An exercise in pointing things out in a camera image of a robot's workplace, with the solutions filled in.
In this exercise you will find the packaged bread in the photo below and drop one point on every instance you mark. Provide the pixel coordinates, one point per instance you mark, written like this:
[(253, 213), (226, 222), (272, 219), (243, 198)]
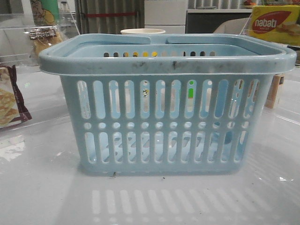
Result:
[(44, 37)]

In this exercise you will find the light blue plastic basket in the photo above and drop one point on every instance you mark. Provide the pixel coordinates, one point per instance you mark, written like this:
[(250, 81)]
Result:
[(127, 96)]

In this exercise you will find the white cabinet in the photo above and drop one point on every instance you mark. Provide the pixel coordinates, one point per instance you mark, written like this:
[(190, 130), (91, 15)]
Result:
[(168, 15)]

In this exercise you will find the stanchion with red belt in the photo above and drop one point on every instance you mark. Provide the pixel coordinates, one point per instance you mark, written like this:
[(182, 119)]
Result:
[(111, 23)]

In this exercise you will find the clear acrylic left display shelf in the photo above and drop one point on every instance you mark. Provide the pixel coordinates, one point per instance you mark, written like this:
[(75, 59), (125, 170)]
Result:
[(15, 46)]

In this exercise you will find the beige corn snack box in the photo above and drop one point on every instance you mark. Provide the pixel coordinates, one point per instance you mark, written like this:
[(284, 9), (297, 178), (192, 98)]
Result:
[(273, 96)]

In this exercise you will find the brown cracker bag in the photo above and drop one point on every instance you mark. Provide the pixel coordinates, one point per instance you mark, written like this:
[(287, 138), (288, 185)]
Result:
[(12, 107)]

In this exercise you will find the green cartoon snack bag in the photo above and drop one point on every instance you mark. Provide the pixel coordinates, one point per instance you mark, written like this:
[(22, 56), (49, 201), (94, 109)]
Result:
[(45, 12)]

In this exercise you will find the plate with fruit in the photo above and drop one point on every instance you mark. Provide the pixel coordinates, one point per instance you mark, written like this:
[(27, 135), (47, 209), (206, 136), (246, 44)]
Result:
[(249, 3)]

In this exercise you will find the yellow nabati wafer box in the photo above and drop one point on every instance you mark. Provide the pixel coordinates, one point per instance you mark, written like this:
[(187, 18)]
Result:
[(280, 24)]

